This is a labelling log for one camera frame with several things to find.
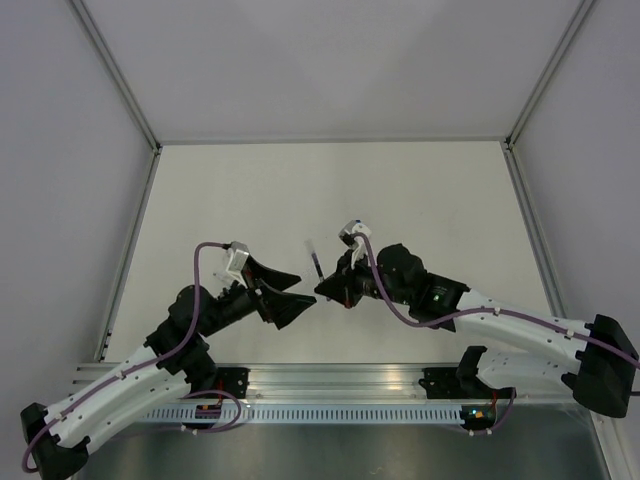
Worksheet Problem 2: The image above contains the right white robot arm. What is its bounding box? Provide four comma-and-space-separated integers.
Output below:
315, 244, 639, 418

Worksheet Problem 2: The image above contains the purple ink pen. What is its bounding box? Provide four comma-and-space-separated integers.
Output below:
310, 250, 325, 283

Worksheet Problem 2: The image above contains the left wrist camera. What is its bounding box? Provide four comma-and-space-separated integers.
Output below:
224, 241, 250, 287

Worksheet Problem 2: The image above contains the aluminium mounting rail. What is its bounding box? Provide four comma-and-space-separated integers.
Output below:
74, 363, 521, 401

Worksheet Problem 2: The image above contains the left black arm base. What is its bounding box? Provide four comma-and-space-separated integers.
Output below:
185, 353, 250, 399

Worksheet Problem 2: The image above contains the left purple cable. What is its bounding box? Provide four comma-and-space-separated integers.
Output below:
20, 241, 234, 474

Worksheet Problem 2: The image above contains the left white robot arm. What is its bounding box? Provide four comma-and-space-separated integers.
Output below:
20, 258, 316, 479

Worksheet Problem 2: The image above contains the right aluminium frame post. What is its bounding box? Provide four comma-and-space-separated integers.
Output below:
503, 0, 598, 151

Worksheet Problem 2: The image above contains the aluminium frame post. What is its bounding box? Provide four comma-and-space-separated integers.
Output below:
503, 0, 598, 151
66, 0, 161, 153

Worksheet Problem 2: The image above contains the left aluminium frame post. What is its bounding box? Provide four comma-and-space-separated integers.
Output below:
66, 0, 161, 153

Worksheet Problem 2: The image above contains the white slotted cable duct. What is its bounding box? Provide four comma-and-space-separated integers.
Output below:
141, 401, 464, 425

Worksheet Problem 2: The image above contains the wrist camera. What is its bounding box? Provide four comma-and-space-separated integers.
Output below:
224, 241, 250, 287
339, 220, 372, 269

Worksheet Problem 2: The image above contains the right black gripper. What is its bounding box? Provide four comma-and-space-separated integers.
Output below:
316, 247, 411, 309

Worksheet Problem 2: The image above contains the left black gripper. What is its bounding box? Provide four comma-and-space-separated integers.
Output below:
200, 256, 317, 337

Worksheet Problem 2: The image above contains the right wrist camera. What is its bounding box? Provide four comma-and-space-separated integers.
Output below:
339, 220, 372, 269

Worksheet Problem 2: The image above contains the blue capped clear pen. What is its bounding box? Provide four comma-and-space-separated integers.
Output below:
213, 272, 234, 288

